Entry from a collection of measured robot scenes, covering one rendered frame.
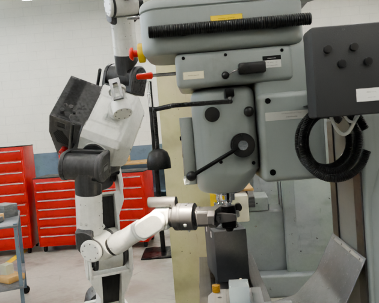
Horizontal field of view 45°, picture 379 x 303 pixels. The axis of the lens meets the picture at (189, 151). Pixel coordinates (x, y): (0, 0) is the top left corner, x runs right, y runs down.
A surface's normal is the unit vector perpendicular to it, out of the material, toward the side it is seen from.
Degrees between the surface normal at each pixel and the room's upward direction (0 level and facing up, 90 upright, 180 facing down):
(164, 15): 90
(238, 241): 90
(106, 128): 57
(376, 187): 78
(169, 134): 90
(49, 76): 90
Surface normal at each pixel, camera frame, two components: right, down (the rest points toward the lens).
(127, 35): 0.48, 0.34
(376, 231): -0.77, 0.07
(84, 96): 0.26, -0.52
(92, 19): -0.02, 0.05
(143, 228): -0.26, 0.20
